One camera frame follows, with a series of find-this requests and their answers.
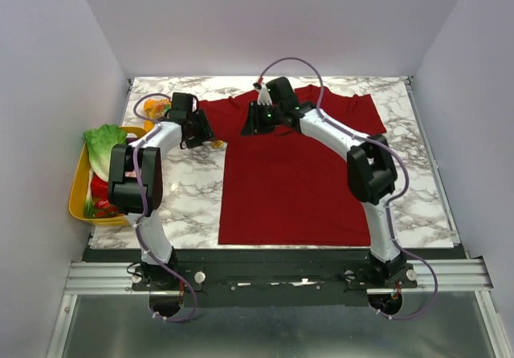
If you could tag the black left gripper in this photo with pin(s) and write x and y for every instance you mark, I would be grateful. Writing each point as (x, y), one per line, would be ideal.
(206, 131)

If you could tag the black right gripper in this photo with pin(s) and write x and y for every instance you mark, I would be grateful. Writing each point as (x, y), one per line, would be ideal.
(254, 118)

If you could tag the red t-shirt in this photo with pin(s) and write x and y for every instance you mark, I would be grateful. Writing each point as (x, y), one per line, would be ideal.
(281, 188)

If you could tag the small gold brooch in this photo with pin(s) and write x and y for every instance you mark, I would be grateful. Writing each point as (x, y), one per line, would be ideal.
(217, 144)

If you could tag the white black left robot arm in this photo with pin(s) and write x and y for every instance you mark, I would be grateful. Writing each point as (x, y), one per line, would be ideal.
(135, 179)

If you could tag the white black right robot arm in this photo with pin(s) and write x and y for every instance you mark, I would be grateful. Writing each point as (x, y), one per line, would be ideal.
(371, 173)

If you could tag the orange snack packet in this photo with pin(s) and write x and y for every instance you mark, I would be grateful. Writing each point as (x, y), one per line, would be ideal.
(155, 109)

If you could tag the toy green lettuce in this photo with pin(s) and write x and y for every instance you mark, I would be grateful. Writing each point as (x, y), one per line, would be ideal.
(99, 142)

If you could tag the toy red bell pepper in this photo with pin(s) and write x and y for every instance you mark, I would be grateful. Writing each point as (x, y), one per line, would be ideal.
(99, 187)

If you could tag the yellow plastic basket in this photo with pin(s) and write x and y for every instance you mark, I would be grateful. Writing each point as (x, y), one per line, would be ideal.
(81, 191)

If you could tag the toy green onion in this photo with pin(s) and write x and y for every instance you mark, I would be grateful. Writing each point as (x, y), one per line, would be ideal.
(100, 208)

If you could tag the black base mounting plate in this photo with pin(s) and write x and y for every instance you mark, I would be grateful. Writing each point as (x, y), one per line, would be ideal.
(279, 278)

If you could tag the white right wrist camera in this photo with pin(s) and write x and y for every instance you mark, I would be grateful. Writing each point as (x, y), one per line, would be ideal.
(264, 97)

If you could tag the aluminium frame rail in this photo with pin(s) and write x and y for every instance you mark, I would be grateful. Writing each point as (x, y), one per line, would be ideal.
(111, 278)

